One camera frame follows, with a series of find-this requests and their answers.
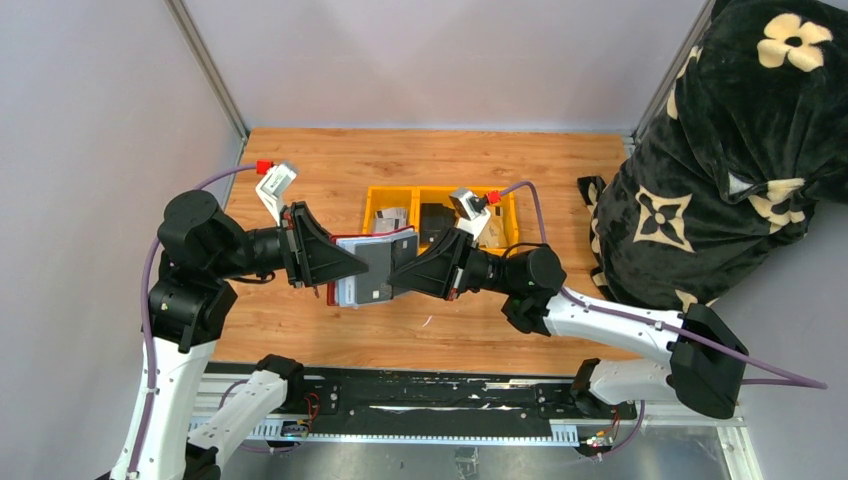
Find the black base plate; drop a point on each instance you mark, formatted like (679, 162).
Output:
(428, 404)

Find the black cards stack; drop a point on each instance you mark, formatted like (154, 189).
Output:
(434, 218)

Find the tan cards stack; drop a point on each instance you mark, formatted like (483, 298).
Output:
(493, 235)

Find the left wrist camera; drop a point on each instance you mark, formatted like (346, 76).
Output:
(276, 178)

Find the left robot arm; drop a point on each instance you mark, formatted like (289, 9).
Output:
(203, 250)

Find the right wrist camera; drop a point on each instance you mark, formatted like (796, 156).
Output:
(472, 212)

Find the black floral blanket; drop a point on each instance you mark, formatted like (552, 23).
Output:
(751, 138)

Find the red leather card holder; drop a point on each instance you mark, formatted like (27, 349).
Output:
(383, 253)

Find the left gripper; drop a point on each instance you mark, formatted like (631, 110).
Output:
(311, 252)

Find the aluminium frame rail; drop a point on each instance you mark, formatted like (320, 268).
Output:
(200, 419)

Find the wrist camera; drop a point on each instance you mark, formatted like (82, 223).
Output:
(276, 178)
(472, 212)

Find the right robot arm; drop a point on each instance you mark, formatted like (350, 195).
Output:
(691, 357)

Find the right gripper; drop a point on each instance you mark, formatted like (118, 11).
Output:
(434, 271)

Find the white cards stack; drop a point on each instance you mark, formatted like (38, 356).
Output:
(389, 219)

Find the left yellow bin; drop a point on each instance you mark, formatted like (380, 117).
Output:
(379, 198)

